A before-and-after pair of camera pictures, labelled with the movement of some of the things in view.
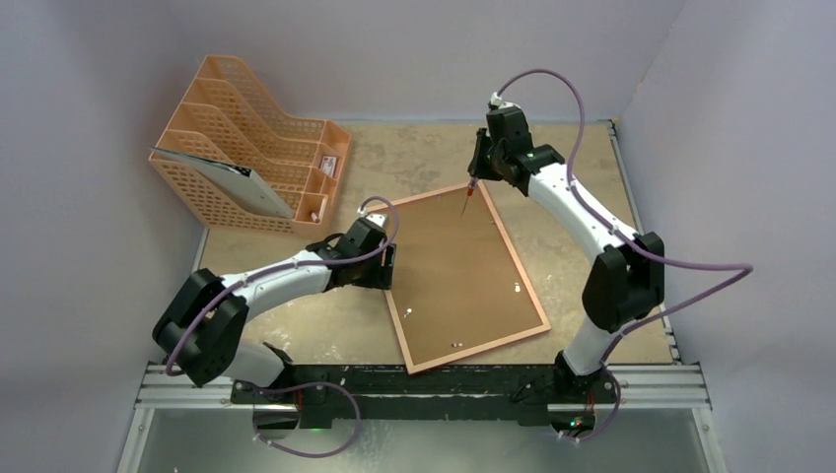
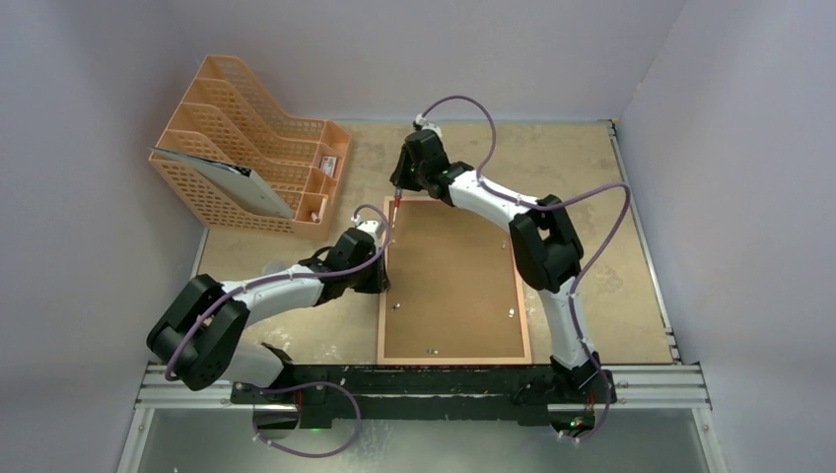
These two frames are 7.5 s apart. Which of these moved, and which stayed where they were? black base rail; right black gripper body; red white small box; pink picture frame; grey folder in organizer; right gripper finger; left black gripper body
Moved: right gripper finger; right black gripper body; pink picture frame
Stayed: left black gripper body; red white small box; black base rail; grey folder in organizer
